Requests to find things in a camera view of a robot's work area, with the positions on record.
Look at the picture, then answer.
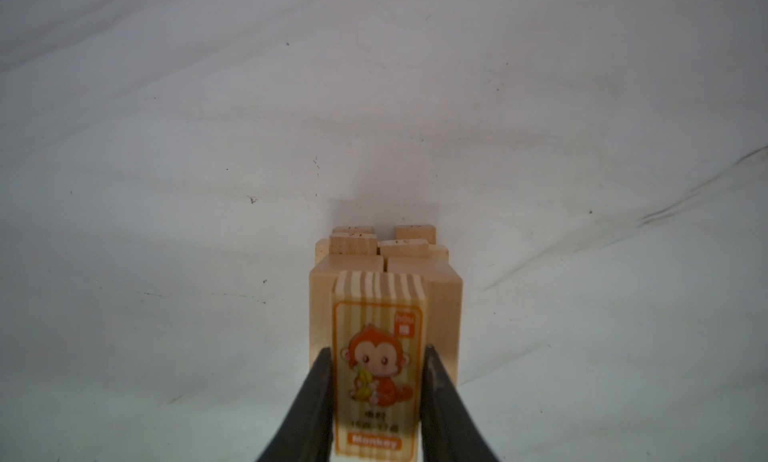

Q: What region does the curved wood block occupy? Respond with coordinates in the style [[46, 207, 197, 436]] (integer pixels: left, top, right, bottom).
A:
[[387, 257, 463, 385]]

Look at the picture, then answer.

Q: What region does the wood block of trio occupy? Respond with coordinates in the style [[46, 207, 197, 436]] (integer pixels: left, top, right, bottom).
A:
[[314, 237, 450, 264], [394, 224, 437, 244]]

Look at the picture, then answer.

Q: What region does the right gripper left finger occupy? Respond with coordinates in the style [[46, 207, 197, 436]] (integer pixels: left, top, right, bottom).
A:
[[257, 347, 334, 462]]

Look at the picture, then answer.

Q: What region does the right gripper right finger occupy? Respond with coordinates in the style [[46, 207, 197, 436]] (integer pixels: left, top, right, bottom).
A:
[[420, 344, 499, 462]]

